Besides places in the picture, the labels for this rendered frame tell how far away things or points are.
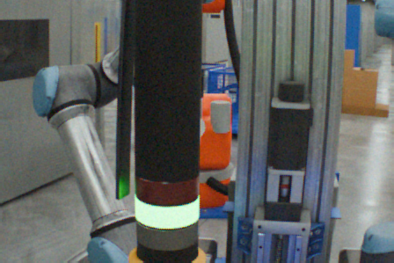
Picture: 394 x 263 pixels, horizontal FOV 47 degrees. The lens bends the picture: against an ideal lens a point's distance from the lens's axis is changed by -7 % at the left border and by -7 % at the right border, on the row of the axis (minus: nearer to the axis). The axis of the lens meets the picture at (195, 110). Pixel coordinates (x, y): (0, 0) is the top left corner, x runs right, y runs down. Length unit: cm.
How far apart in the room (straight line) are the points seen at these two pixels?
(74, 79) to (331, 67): 60
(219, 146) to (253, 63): 313
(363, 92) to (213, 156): 570
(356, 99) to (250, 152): 841
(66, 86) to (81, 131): 11
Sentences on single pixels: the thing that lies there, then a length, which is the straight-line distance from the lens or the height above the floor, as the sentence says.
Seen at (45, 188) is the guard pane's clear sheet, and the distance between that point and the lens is 131.
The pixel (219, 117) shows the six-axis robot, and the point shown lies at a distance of 416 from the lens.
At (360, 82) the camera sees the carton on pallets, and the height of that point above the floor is 63.
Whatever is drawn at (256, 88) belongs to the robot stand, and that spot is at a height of 155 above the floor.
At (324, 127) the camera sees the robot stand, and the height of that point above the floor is 146.
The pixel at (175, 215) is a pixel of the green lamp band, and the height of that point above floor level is 161.
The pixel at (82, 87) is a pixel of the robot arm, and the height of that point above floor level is 155.
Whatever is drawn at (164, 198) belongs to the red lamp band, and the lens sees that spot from 24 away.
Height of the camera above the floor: 171
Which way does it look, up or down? 11 degrees down
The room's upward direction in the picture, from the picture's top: 1 degrees clockwise
